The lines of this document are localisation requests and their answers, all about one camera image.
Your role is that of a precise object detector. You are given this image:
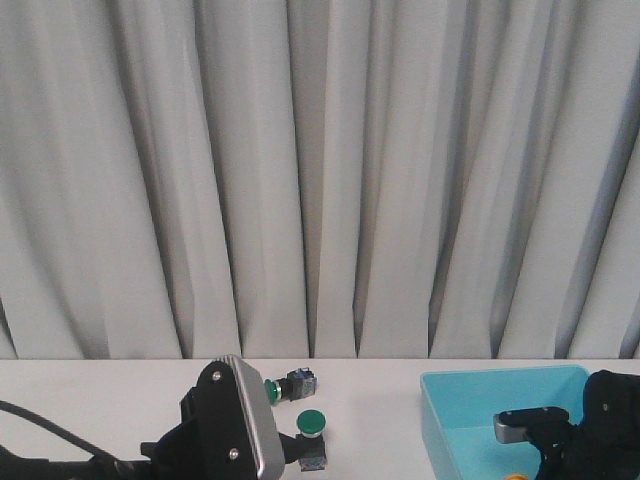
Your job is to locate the yellow mushroom push button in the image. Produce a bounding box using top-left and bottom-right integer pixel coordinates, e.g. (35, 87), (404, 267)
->
(503, 472), (529, 480)

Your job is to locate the light blue plastic box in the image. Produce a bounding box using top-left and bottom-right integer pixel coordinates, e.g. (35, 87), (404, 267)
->
(420, 365), (589, 480)

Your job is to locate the lying green push button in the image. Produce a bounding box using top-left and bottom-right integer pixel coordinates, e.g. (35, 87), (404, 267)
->
(264, 368), (318, 405)

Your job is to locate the white pleated curtain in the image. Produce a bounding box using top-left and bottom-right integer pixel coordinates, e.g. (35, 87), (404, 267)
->
(1, 1), (639, 359)

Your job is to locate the upright green push button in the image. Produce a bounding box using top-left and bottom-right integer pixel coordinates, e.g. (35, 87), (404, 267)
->
(294, 409), (328, 472)

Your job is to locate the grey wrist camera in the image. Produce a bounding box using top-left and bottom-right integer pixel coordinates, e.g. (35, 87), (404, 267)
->
(180, 354), (285, 479)

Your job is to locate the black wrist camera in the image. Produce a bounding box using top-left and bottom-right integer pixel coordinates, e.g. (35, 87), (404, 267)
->
(493, 406), (570, 444)

